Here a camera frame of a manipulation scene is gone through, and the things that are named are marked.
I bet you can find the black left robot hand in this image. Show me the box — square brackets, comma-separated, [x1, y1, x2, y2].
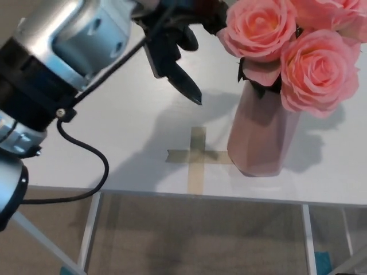
[131, 0, 208, 107]

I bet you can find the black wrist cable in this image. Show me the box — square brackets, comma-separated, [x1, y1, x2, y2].
[19, 0, 179, 205]

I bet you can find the light blue stand leg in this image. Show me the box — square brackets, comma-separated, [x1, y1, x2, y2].
[10, 211, 84, 275]

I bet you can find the pink artificial rose bouquet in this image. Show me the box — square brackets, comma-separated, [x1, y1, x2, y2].
[200, 0, 367, 120]

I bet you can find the pink faceted ceramic vase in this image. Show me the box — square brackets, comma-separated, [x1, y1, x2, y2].
[227, 76, 302, 178]

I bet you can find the white metal table leg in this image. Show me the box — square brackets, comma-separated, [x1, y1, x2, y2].
[302, 203, 318, 275]
[342, 206, 356, 275]
[76, 191, 103, 273]

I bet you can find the short beige tape strip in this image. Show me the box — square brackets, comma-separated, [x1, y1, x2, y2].
[165, 149, 235, 165]

